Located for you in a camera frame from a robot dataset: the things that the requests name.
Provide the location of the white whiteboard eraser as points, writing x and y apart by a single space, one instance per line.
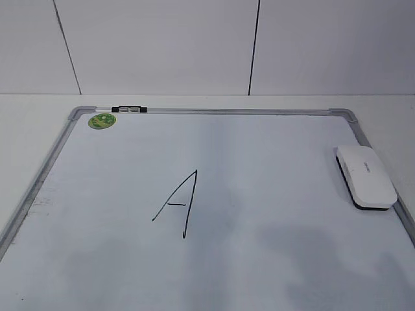
366 178

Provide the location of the black marker clip holder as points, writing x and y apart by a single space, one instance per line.
129 109

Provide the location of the whiteboard with grey frame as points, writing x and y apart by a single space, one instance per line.
182 209

